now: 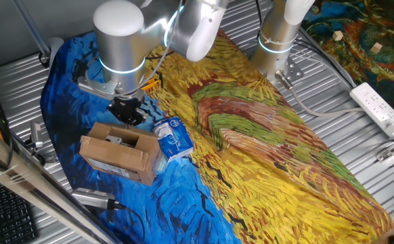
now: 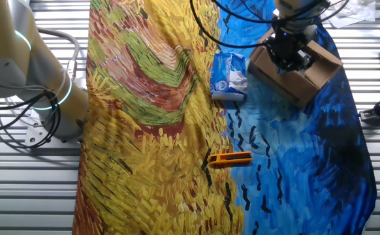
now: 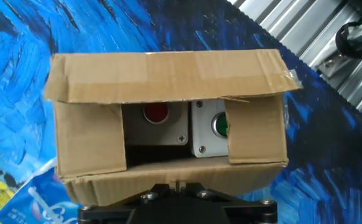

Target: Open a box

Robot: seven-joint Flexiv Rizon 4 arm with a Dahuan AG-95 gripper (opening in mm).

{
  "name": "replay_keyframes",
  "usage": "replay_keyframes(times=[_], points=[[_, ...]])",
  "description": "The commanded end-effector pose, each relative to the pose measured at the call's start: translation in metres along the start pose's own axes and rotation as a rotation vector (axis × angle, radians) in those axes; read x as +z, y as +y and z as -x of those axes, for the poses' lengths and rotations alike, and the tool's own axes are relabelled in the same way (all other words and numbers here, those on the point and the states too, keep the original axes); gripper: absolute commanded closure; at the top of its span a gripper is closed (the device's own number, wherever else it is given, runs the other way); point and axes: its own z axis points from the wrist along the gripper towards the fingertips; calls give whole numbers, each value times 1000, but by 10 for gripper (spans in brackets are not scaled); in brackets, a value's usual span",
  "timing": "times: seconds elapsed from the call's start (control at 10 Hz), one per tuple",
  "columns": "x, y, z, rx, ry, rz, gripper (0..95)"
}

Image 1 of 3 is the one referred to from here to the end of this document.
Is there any aluminium frame bar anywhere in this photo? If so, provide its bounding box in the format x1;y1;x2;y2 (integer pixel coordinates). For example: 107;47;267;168
0;120;123;244

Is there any white curved plastic piece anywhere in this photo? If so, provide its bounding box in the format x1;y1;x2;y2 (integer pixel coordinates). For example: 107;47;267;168
46;36;65;68

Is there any blue tissue pack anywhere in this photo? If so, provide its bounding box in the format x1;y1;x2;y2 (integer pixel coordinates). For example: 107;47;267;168
152;117;194;162

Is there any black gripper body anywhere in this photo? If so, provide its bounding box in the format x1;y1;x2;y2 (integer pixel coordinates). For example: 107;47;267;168
107;96;150;118

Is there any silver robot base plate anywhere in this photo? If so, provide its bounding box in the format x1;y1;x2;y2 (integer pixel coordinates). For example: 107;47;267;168
250;56;305;84

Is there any black cable bundle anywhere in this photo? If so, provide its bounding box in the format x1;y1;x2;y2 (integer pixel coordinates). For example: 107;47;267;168
294;28;357;89

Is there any brown cardboard box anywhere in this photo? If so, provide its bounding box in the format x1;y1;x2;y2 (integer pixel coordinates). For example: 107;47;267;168
79;121;162;186

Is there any silver bracket with black ties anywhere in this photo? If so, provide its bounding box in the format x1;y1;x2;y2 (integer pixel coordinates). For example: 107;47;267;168
23;121;58;165

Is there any wrist camera with silver bracket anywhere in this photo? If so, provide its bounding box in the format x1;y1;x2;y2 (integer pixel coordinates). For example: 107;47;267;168
72;50;120;101

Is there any black keyboard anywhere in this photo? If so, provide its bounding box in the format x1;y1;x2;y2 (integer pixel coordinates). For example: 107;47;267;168
0;178;39;244

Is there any white power strip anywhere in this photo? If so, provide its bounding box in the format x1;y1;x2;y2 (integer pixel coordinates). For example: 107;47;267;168
349;82;394;140

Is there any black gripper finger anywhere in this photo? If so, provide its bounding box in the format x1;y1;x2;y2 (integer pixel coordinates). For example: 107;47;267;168
110;113;131;129
129;114;148;129

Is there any black camera cable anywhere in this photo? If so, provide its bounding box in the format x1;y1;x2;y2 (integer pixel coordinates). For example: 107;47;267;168
114;201;146;244

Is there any dark green painted cloth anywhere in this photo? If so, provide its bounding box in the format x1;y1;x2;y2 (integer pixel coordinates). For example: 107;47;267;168
301;0;394;113

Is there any yellow and blue painted cloth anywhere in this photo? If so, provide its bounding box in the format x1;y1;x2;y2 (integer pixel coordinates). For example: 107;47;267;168
40;28;394;244

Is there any white box with green button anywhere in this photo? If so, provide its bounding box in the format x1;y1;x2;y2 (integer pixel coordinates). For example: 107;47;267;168
105;134;133;148

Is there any grey diagonal pole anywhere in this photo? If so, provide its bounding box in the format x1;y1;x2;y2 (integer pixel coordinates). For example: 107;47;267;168
11;0;51;58

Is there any grey thick cable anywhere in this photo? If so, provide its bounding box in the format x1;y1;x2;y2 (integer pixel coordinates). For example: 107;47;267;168
274;70;366;119

